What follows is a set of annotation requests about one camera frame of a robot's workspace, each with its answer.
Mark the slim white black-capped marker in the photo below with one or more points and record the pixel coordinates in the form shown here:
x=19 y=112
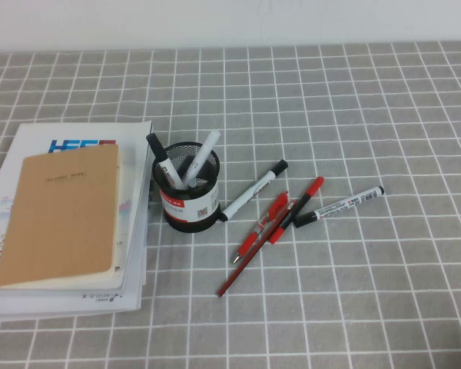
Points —
x=342 y=205

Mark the grey-tipped pen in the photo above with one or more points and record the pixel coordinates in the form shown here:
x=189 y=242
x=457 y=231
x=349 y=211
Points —
x=192 y=183

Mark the red gel pen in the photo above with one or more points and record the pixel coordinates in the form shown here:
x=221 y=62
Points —
x=253 y=232

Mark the black mesh pen holder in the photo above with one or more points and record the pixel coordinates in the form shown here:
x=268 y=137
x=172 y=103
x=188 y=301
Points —
x=176 y=225

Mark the black-capped whiteboard marker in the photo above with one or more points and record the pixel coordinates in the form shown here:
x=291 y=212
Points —
x=155 y=146
x=249 y=194

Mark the white-capped white marker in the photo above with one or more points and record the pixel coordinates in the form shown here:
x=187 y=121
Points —
x=207 y=148

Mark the red-capped black marker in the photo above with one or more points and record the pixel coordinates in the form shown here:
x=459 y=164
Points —
x=315 y=184

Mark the red pencil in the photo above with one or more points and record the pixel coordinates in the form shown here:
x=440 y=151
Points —
x=238 y=273

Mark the grey checked tablecloth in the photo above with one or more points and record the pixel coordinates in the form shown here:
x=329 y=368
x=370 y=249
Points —
x=369 y=115

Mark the brown kraft notebook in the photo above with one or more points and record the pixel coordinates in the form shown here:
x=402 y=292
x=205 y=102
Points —
x=61 y=223

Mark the white AgileX brochure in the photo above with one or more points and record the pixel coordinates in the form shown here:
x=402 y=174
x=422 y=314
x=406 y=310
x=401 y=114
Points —
x=100 y=299

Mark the white HEEC catalogue book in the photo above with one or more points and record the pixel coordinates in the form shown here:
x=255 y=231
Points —
x=34 y=142

